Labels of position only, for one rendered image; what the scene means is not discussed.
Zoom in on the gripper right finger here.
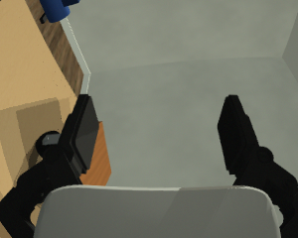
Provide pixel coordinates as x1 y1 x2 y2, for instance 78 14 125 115
218 94 298 238

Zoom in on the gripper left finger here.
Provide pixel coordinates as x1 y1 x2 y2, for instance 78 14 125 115
0 94 99 238

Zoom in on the wooden dolly with black caster wheels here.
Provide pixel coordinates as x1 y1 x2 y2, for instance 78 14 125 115
36 121 111 186

